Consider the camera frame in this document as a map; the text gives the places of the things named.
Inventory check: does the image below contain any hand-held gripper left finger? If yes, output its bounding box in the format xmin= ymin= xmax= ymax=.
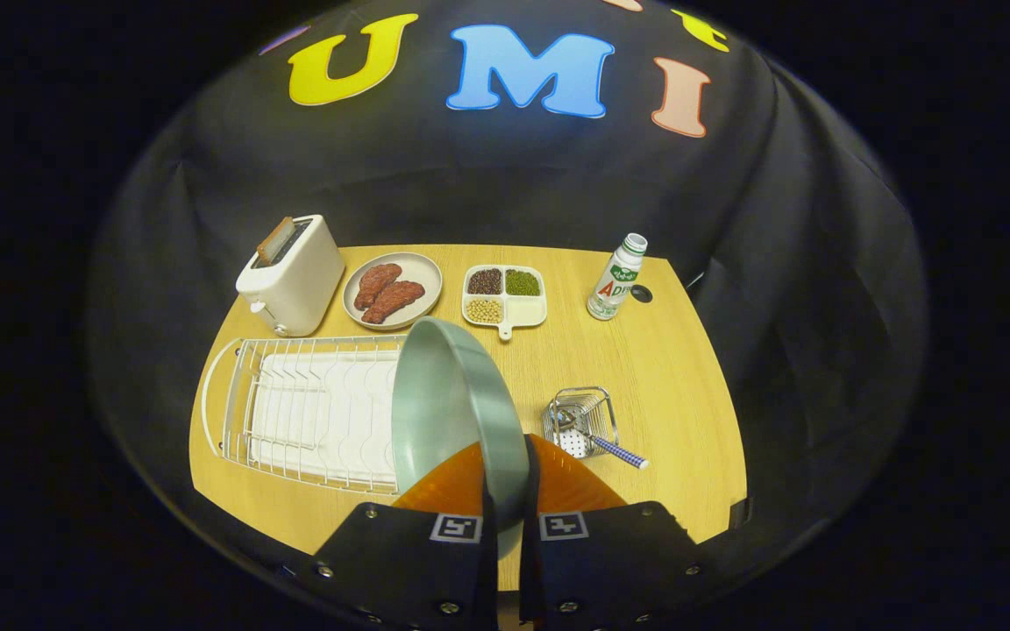
xmin=312 ymin=438 xmax=499 ymax=631

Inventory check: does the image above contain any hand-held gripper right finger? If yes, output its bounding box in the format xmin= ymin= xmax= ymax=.
xmin=518 ymin=434 xmax=703 ymax=631

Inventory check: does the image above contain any metal wire basket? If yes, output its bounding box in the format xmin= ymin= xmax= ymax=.
xmin=543 ymin=386 xmax=620 ymax=459

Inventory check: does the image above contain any spoon with blue checked handle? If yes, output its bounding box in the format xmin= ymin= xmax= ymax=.
xmin=555 ymin=408 xmax=650 ymax=471

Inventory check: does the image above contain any pale green plate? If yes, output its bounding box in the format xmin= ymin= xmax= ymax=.
xmin=391 ymin=317 xmax=530 ymax=562

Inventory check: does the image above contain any white wire dish rack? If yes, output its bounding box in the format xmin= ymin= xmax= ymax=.
xmin=201 ymin=333 xmax=409 ymax=496

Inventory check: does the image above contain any beige plate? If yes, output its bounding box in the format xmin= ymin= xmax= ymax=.
xmin=342 ymin=252 xmax=444 ymax=331

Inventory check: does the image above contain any white drip tray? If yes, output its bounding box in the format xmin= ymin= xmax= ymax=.
xmin=249 ymin=351 xmax=402 ymax=488

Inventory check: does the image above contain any white divided snack tray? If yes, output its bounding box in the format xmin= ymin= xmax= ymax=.
xmin=461 ymin=265 xmax=548 ymax=341

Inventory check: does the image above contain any red-brown meat piece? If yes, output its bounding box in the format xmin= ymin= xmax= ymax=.
xmin=354 ymin=263 xmax=403 ymax=311
xmin=361 ymin=280 xmax=426 ymax=325

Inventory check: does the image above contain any white bottle green label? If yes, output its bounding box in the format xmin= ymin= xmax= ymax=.
xmin=587 ymin=232 xmax=649 ymax=322

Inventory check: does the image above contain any white toaster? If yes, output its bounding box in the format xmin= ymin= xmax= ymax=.
xmin=236 ymin=215 xmax=346 ymax=338

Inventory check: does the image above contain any brown toast slice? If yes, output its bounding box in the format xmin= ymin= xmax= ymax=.
xmin=256 ymin=217 xmax=295 ymax=266

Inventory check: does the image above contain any black backdrop cloth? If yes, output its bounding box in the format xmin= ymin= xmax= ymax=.
xmin=89 ymin=0 xmax=927 ymax=562

